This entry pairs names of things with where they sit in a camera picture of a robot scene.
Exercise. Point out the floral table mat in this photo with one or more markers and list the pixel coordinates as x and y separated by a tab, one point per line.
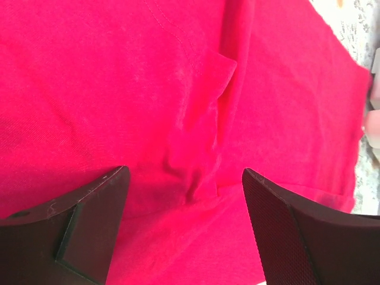
356	25

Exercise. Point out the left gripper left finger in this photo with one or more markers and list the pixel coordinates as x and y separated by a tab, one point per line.
69	239

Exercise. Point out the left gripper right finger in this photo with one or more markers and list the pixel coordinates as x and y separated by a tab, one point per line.
302	242

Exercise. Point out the magenta t shirt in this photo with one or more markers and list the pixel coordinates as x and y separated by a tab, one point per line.
187	94

